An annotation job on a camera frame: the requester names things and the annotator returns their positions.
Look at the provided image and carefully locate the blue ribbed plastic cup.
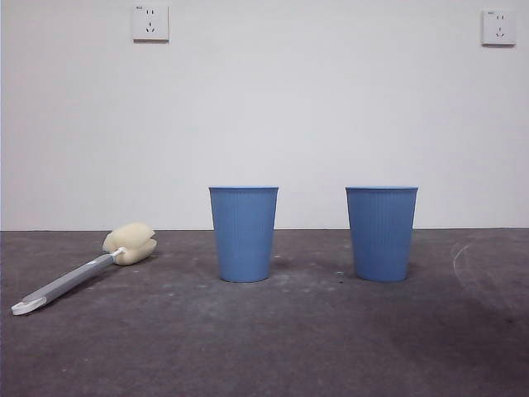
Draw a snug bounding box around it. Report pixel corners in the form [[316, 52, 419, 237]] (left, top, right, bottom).
[[207, 185, 279, 284], [345, 185, 419, 284]]

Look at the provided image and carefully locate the grey-handled sponge cup brush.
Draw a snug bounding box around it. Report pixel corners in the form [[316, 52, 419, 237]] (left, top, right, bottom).
[[11, 222, 159, 318]]

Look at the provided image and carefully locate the white wall socket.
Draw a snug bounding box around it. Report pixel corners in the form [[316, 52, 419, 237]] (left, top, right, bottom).
[[480, 9, 517, 47], [132, 3, 170, 43]]

